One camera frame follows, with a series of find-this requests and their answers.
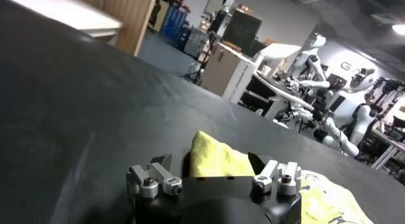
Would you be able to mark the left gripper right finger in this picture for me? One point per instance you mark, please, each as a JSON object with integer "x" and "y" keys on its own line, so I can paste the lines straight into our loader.
{"x": 284, "y": 177}

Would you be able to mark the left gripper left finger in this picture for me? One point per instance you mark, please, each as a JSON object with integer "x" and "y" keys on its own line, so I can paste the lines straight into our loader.
{"x": 158, "y": 177}

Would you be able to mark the yellow-green t-shirt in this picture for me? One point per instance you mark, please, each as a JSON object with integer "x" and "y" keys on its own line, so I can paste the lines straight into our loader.
{"x": 215, "y": 159}

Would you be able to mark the white standing desk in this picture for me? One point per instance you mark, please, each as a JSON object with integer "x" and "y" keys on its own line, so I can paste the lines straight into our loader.
{"x": 278, "y": 92}

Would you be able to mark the white humanoid robot with base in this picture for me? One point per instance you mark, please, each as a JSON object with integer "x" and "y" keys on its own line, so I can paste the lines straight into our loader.
{"x": 351, "y": 108}

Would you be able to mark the black table cover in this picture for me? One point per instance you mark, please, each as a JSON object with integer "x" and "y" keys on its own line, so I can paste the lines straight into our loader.
{"x": 79, "y": 102}

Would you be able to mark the white curved panel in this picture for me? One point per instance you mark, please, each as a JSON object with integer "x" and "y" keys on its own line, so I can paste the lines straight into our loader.
{"x": 280, "y": 56}

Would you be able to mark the tall white cardboard box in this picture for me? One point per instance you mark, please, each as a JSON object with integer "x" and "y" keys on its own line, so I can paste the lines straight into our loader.
{"x": 221, "y": 73}

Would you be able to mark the black monitor on stand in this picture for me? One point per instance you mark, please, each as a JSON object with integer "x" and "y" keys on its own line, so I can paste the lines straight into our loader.
{"x": 242, "y": 30}

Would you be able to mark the blue storage crates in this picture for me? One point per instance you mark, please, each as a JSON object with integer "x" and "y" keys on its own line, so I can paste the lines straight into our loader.
{"x": 173, "y": 24}

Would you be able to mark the wooden panel table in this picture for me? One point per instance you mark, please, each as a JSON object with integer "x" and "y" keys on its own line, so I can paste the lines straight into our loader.
{"x": 126, "y": 16}

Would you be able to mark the white folding table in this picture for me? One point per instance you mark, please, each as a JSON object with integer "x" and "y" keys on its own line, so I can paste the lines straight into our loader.
{"x": 63, "y": 10}

